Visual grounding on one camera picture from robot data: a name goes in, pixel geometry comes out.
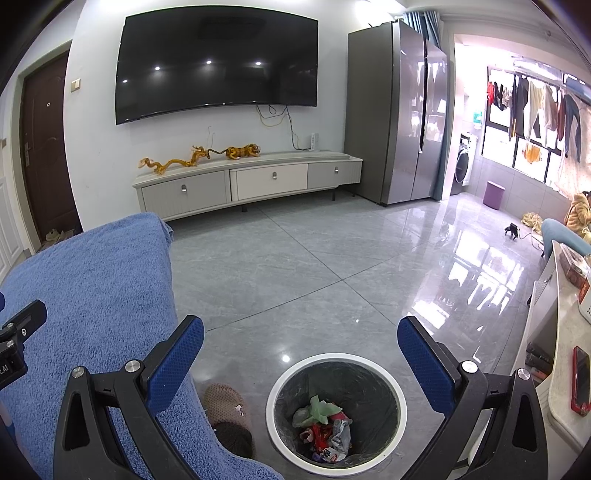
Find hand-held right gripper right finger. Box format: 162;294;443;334
397;315;549;480

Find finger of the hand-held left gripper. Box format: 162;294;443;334
0;300;48;346

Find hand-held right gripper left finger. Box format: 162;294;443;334
53;315;205;480

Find white rimmed trash bin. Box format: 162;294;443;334
265;353;408;469

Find brown knitted slipper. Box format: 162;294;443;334
203;383;245;428

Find blue fluffy blanket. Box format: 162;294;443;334
0;212;284;480

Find beige shoes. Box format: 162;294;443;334
39;227;77;245

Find dark brown plush slipper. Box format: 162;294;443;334
215;421;256;459

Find stack of dark books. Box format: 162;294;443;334
526;342;552;381

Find white side table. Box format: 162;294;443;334
526;240;591;455

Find red phone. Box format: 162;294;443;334
571;346;591;416

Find dark brown door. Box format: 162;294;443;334
21;51;84;243

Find white box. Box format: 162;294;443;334
577;279;591;321

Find purple stool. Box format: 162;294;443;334
482;181;508;209

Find grey white television console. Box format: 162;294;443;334
132;150;364;222

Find golden dragon figurine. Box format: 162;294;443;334
139;145;213;176

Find washing machine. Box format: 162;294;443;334
455;133;477;195

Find golden tiger figurine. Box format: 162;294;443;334
213;144;262;161

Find grey refrigerator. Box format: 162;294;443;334
344;21;450;207

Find row of hanging clothes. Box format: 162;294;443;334
487;76;585;163

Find black curved television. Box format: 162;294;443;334
115;10;320;126

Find black cable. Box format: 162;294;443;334
286;105;311;151

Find yellow cable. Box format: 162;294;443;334
256;104;290;128

